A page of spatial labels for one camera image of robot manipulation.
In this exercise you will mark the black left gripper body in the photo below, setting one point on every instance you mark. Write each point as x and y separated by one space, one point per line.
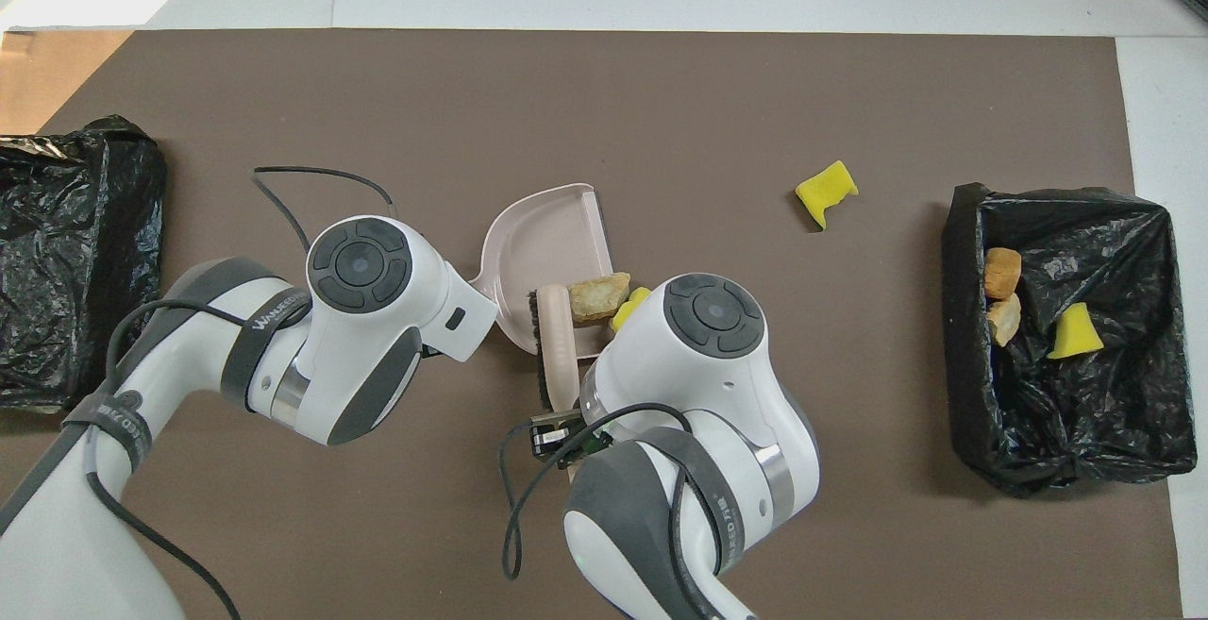
431 352

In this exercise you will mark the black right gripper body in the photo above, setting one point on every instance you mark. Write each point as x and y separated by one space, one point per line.
552 439

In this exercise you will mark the beige hand brush black bristles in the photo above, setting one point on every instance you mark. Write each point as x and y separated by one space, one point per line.
554 337

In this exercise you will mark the pale bread piece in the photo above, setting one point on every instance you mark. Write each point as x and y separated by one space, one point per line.
597 297

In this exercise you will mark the green and yellow sponge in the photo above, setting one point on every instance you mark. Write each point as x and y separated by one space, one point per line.
628 310

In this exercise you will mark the beige plastic dustpan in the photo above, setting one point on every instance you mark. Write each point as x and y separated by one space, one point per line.
547 233

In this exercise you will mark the large yellow sponge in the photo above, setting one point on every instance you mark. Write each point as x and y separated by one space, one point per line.
826 191

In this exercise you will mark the striped croissant piece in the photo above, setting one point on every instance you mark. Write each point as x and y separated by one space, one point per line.
1003 320

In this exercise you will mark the brown bread roll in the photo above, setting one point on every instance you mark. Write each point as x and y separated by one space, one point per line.
1002 271

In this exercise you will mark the small yellow sponge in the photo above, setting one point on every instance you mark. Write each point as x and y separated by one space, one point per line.
1074 337

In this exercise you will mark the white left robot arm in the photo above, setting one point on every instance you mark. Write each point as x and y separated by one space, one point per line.
359 337

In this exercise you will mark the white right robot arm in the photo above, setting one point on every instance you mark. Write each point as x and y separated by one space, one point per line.
698 393

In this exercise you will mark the black bag lined bin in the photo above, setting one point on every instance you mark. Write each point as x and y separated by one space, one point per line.
1114 412
75 252

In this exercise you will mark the brown table mat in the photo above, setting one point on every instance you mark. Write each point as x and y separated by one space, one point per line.
661 101

